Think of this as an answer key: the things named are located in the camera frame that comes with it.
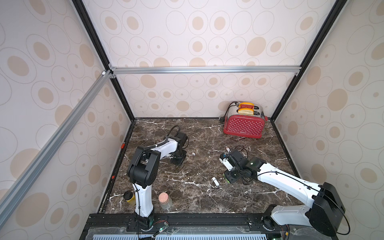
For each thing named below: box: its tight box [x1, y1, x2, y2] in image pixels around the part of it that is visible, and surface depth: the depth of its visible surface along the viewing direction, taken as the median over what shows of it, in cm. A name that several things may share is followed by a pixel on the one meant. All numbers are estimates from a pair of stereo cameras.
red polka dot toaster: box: [223, 101, 268, 139], surface depth 102 cm
